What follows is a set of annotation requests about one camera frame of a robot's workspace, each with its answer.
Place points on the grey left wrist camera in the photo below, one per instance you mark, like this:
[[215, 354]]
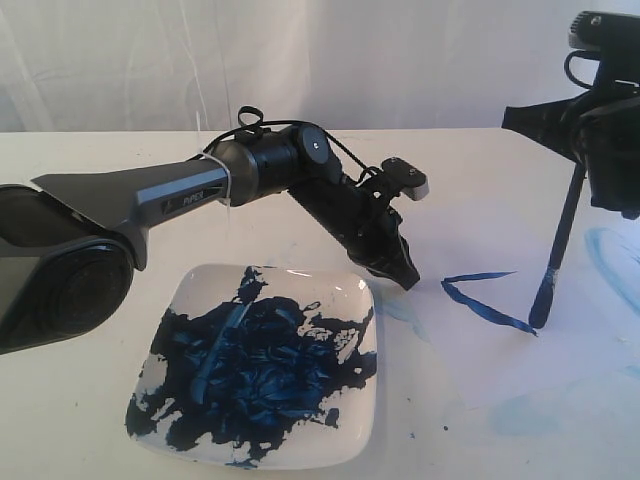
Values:
[[407, 179]]

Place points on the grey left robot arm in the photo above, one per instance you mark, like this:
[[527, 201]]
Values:
[[71, 243]]

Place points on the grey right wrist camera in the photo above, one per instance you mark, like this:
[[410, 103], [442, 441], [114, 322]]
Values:
[[596, 30]]

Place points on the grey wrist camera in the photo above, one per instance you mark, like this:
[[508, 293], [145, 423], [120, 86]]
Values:
[[407, 179], [596, 30]]

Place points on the black paintbrush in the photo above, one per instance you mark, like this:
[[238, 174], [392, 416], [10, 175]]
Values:
[[543, 301]]

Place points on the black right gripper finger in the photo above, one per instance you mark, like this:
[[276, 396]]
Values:
[[553, 125]]

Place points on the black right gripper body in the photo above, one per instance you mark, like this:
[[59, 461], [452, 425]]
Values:
[[606, 141]]

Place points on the white paper sheet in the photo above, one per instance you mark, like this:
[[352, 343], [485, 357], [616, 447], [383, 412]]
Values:
[[480, 272]]

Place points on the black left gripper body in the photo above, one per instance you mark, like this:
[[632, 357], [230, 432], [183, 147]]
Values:
[[357, 216]]

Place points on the white plate with blue paint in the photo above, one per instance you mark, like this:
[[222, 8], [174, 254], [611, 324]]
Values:
[[258, 367]]

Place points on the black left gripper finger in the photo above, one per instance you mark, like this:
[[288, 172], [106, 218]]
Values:
[[393, 262]]

